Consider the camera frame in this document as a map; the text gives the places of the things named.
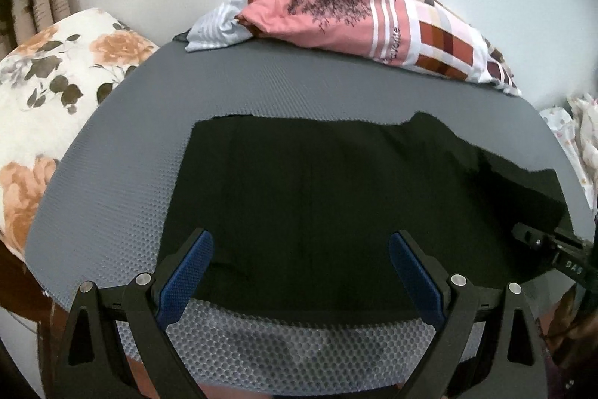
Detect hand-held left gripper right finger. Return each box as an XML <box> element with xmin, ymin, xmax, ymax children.
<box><xmin>389</xmin><ymin>230</ymin><xmax>549</xmax><ymax>399</ymax></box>

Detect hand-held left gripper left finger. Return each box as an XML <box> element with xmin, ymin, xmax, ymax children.
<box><xmin>56</xmin><ymin>228</ymin><xmax>215</xmax><ymax>399</ymax></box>

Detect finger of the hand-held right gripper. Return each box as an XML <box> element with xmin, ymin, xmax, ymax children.
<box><xmin>511</xmin><ymin>222</ymin><xmax>561</xmax><ymax>251</ymax></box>

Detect black pants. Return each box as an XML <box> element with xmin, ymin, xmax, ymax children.
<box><xmin>159</xmin><ymin>111</ymin><xmax>573</xmax><ymax>320</ymax></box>

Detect white printed cloth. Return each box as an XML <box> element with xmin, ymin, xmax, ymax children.
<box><xmin>539</xmin><ymin>93</ymin><xmax>598</xmax><ymax>208</ymax></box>

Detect grey honeycomb mat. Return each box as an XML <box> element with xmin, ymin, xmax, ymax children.
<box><xmin>25</xmin><ymin>37</ymin><xmax>596</xmax><ymax>395</ymax></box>

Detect floral cushion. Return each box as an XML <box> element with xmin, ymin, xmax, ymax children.
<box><xmin>0</xmin><ymin>7</ymin><xmax>160</xmax><ymax>262</ymax></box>

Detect light grey striped cloth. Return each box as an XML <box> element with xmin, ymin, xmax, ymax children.
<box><xmin>184</xmin><ymin>0</ymin><xmax>255</xmax><ymax>53</ymax></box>

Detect pink plaid blanket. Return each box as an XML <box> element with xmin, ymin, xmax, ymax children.
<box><xmin>238</xmin><ymin>0</ymin><xmax>521</xmax><ymax>97</ymax></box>

